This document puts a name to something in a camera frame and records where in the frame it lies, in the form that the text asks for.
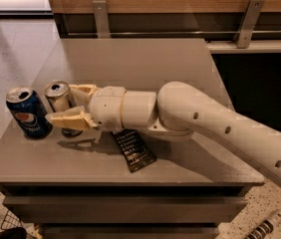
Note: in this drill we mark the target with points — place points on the horizontal metal rail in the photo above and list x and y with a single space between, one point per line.
256 35

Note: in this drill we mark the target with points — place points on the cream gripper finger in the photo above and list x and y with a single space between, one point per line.
83 93
75 118

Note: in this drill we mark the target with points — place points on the blue pepsi can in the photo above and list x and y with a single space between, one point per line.
28 111

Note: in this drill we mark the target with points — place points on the grey upper drawer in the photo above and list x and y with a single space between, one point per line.
114 210

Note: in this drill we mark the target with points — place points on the black wire basket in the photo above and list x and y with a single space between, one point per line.
10 221

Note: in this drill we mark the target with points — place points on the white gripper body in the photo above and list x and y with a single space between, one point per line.
107 108

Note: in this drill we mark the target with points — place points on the left metal bracket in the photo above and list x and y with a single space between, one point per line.
101 19

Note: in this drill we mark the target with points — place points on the black snack bar wrapper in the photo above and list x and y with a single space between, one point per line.
135 151

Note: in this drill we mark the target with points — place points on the grey drawer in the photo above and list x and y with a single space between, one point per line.
114 210
130 233

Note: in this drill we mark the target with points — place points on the silver blue redbull can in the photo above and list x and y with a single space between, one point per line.
59 96

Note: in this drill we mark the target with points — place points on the white power strip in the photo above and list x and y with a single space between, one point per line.
266 227

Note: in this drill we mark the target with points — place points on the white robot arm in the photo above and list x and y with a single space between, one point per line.
175 112

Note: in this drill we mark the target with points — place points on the metal bracket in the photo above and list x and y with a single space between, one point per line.
101 19
244 34

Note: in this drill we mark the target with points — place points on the grey lower drawer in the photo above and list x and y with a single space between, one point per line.
130 233

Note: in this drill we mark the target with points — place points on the right metal bracket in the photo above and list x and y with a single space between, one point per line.
244 34

